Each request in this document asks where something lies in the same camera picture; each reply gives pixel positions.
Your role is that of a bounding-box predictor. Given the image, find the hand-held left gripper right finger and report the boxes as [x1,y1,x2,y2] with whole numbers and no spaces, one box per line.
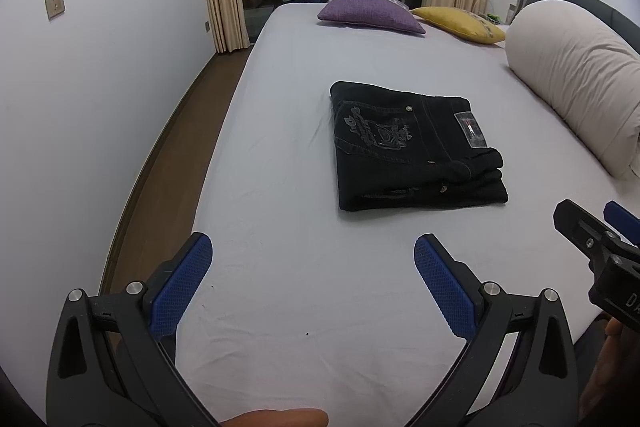
[405,233,581,427]

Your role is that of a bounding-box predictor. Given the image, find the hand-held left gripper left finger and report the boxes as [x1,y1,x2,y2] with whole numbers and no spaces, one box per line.
[46,232,221,427]

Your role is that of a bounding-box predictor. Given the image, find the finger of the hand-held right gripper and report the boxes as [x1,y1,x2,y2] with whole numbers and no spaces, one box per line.
[604,201,640,253]
[554,199,621,262]

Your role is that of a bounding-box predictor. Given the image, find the black denim pants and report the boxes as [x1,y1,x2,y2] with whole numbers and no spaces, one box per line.
[330,81,509,212]

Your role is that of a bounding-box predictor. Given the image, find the person's right hand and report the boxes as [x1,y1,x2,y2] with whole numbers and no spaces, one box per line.
[592,314,640,427]

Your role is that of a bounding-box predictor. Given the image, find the person's left hand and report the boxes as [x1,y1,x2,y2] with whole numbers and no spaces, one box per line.
[220,408,329,427]

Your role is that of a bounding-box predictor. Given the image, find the cream bolster pillow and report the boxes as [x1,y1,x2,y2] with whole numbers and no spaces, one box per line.
[505,0,640,181]

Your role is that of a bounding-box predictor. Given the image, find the bed with white sheet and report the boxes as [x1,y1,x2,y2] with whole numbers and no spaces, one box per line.
[100,2,640,427]

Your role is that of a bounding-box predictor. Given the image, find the yellow pillow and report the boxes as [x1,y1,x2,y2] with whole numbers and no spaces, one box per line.
[411,6,507,44]

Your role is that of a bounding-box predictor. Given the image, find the purple pillow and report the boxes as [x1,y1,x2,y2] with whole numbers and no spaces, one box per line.
[317,0,427,34]

